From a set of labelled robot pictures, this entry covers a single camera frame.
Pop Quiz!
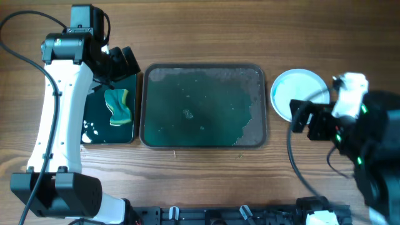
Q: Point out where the green yellow sponge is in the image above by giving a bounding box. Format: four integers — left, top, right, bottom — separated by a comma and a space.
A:
104, 89, 132, 126

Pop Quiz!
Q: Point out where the small black water tray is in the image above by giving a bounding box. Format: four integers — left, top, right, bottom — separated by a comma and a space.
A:
81, 85, 136, 144

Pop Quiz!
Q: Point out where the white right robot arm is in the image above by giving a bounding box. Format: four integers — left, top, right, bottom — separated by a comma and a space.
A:
289, 91, 399, 224

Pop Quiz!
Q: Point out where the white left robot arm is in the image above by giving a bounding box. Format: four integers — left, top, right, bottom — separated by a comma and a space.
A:
10, 4, 141, 224

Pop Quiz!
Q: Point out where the top white plate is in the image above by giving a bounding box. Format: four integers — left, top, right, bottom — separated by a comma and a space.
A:
270, 69, 330, 122

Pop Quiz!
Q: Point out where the large black tray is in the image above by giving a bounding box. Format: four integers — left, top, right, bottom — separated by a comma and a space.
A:
139, 63, 268, 149

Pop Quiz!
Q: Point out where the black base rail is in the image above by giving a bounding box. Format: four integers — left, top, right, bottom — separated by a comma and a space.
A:
131, 204, 354, 225

